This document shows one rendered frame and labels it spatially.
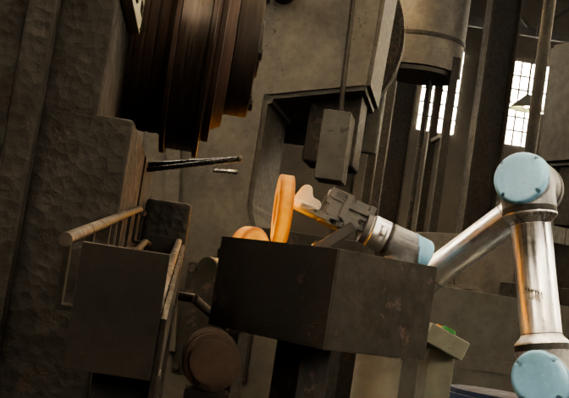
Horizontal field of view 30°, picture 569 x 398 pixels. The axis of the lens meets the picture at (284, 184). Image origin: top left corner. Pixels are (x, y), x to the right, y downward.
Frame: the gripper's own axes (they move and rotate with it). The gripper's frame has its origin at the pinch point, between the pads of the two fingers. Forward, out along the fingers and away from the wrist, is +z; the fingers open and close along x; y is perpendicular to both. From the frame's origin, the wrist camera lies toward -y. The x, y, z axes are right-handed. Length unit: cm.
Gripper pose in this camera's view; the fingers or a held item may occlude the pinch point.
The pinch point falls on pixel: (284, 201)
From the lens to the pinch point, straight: 238.8
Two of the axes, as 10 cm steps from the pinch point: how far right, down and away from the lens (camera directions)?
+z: -9.1, -4.2, -0.5
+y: 4.1, -9.0, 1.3
